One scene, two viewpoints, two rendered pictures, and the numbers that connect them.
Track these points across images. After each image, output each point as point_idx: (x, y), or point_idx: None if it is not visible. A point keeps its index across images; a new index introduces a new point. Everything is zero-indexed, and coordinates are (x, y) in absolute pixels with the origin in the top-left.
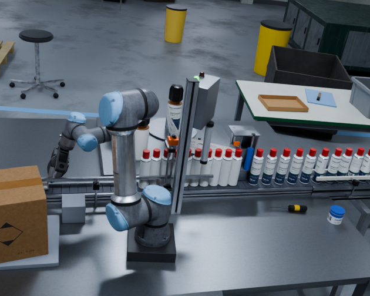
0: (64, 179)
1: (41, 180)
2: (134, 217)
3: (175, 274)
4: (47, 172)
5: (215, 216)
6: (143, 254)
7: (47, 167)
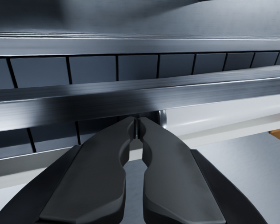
0: (23, 95)
1: (230, 78)
2: None
3: None
4: (198, 154)
5: None
6: None
7: (250, 210)
